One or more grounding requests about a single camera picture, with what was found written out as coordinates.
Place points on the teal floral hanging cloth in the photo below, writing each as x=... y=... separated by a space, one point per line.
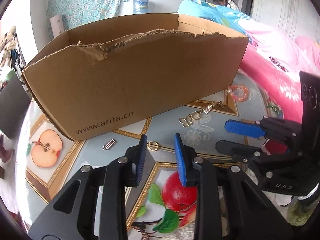
x=79 y=12

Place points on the brown cardboard box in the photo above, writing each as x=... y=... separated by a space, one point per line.
x=114 y=72

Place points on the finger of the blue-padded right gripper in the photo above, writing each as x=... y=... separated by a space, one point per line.
x=239 y=152
x=268 y=127

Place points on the blue patterned quilt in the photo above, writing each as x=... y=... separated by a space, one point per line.
x=216 y=13

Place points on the girl with dark hair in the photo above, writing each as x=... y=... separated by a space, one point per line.
x=227 y=3

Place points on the pile of clothes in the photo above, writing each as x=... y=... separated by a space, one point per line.
x=9 y=52

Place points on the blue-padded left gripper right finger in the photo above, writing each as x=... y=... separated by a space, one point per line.
x=229 y=204

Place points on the dark grey cabinet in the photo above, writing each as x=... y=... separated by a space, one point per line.
x=14 y=103

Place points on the blue water jug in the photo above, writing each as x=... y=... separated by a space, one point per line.
x=140 y=6

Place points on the small silver spring clip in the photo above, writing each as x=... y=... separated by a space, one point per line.
x=107 y=146

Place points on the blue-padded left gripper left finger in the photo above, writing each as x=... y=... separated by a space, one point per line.
x=91 y=205

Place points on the patterned fruit tablecloth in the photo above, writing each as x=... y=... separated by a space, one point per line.
x=46 y=159

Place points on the pink floral blanket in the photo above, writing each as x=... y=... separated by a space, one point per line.
x=274 y=61

